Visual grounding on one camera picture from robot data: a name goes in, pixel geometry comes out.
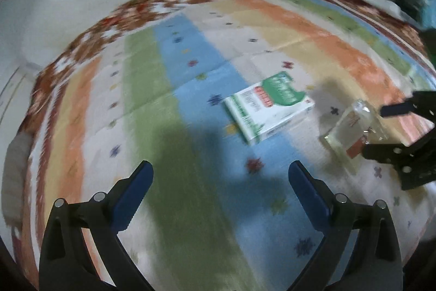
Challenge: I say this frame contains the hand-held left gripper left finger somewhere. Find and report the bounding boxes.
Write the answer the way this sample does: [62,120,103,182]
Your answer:
[38,160,155,291]

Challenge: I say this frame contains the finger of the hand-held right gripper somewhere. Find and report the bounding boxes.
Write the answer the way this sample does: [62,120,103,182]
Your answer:
[380,91,436,124]
[361,133,436,191]

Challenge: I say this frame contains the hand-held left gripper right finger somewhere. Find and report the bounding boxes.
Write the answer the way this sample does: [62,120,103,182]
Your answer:
[286,160,404,291]

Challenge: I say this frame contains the green white medicine box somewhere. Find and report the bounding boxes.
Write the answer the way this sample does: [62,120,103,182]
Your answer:
[224,71,314,146]

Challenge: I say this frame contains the colourful striped blanket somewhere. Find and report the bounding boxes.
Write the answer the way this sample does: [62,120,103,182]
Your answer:
[20,0,436,291]

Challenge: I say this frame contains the white headboard panel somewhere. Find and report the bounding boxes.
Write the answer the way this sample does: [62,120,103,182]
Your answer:
[0,62,41,142]

